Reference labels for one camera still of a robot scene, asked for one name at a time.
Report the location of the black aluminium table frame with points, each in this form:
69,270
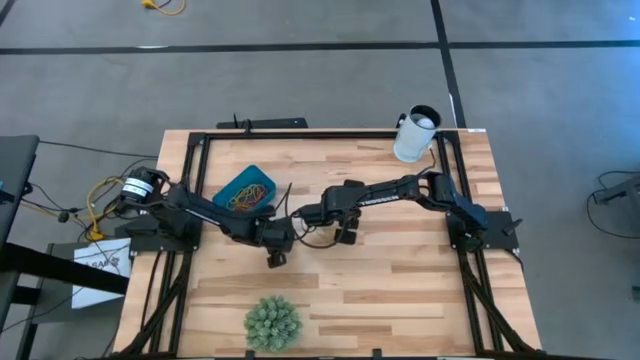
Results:
197,145

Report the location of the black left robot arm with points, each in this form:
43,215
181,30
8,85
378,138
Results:
200,212

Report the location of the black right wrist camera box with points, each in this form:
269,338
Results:
312,214

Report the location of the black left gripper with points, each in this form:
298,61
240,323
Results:
277,236

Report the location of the artificial green potted plant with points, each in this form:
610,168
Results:
273,323

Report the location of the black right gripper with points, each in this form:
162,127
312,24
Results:
340,205

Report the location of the black side table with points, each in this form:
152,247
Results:
15,165

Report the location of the teal plastic bin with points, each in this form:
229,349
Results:
222,197

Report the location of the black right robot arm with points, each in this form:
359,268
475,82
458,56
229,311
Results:
425,192

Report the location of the white paper sheet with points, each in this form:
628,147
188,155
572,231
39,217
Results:
100,280

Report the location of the white cylinder in bracket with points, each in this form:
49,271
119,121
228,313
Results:
412,142

